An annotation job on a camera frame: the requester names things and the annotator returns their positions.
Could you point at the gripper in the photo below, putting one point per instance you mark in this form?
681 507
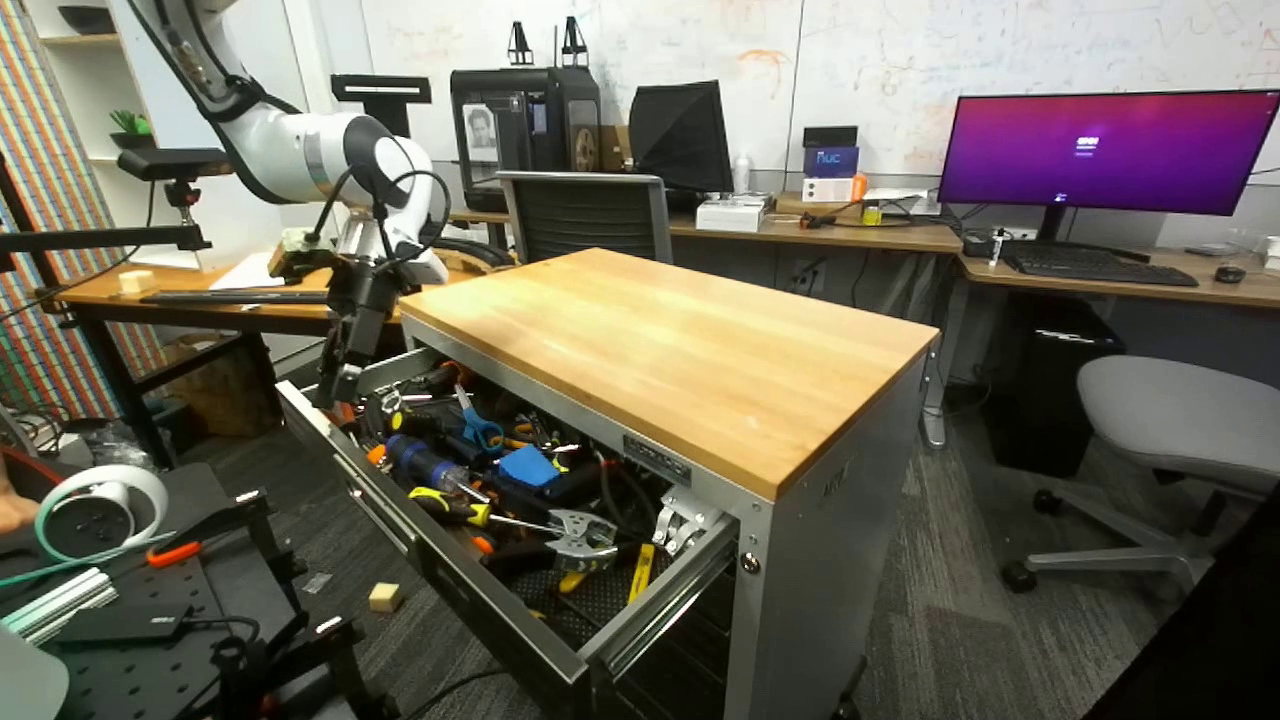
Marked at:
362 300

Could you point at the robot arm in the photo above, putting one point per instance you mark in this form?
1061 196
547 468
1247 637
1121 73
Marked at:
290 145

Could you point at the drawer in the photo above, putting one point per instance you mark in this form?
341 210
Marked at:
500 560

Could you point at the brown cardboard box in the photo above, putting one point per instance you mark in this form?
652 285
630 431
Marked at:
225 390

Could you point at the long black bar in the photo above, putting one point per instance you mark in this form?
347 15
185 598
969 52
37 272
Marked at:
235 296

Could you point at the sheet of paper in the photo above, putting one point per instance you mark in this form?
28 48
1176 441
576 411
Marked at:
248 272

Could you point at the wooden desk black legs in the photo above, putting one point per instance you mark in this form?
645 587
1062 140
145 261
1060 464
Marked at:
200 315

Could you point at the blue foam pad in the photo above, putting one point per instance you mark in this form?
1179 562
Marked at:
528 466

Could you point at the beige foam block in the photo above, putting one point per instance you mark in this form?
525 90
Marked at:
385 597
136 281

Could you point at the black mesh office chair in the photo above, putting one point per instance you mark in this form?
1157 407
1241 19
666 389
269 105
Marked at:
585 215

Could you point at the hand controller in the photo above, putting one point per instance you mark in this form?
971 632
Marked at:
100 510

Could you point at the silver locking pliers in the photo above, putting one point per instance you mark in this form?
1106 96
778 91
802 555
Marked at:
582 540

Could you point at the black 3D printer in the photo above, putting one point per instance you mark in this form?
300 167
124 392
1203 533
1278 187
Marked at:
525 125

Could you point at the potted plant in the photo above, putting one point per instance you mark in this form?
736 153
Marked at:
132 130

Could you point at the steel tool cabinet wood top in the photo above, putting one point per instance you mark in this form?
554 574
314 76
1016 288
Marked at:
680 350

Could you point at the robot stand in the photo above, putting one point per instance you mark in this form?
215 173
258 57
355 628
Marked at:
150 640

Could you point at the flat black box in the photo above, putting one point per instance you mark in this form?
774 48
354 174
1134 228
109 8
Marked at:
120 625

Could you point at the yellow utility knife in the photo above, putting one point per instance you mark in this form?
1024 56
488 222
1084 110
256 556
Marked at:
641 572

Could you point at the person's hand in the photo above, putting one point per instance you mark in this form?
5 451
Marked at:
14 510

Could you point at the aluminium profile bar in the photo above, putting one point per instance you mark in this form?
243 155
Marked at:
60 603

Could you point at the silver metal clamp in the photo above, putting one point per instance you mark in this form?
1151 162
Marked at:
685 520

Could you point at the white shelf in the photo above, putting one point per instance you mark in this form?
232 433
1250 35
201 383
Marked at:
90 80

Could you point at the black monitor hood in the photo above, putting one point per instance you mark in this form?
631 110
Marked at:
682 135

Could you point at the white box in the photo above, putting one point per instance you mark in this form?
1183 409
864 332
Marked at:
732 214

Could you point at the white bottle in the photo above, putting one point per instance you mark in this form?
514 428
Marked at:
742 175

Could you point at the white rounded cover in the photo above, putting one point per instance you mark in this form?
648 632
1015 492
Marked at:
28 680

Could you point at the stack of boxes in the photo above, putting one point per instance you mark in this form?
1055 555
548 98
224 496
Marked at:
830 165

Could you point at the small yellow bottle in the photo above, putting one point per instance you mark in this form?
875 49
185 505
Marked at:
871 215

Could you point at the long wooden desk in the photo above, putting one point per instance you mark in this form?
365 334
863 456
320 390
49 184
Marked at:
900 237

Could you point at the whiteboard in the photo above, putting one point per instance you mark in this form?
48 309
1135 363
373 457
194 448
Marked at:
900 60

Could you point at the black computer tower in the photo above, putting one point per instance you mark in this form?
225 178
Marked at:
1050 390

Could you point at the black keyboard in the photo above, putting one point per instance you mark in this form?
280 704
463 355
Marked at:
1095 265

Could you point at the wide monitor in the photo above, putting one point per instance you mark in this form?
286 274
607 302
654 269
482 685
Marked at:
1105 150

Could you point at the grey office chair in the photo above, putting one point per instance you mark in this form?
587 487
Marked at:
1180 420

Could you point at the black mouse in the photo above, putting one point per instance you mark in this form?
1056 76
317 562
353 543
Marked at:
1230 274

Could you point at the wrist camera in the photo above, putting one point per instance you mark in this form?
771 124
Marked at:
300 250

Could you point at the camera on mount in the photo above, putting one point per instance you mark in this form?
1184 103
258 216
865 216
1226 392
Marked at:
170 165

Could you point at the wall socket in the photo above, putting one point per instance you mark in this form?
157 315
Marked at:
807 276

